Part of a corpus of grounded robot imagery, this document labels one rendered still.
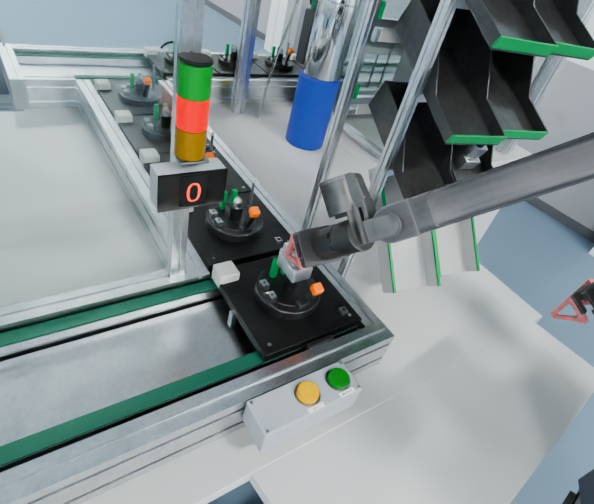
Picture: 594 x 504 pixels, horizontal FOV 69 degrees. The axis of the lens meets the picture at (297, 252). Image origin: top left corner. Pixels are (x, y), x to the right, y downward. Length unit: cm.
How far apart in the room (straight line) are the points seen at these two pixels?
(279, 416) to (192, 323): 28
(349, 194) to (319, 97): 101
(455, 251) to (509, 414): 39
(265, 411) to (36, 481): 33
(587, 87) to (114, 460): 392
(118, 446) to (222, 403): 17
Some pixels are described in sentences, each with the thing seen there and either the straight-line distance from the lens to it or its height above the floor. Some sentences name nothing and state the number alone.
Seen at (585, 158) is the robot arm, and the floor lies 145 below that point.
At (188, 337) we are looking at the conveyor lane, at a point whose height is 92.
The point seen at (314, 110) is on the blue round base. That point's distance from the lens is 170.
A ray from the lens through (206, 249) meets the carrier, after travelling 100.
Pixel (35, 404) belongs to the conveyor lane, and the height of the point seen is 92.
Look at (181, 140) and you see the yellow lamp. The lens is 72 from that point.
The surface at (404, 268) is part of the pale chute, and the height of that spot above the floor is 102.
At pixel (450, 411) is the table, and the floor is 86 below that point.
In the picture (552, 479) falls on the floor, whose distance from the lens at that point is 232.
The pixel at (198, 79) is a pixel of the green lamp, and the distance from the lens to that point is 68.
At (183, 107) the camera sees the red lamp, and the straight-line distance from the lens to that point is 70.
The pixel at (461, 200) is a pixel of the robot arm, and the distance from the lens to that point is 65.
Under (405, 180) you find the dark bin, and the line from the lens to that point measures 90.
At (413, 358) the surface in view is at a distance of 108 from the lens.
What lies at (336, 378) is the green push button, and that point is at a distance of 83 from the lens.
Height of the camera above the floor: 163
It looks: 39 degrees down
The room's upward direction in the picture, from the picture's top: 16 degrees clockwise
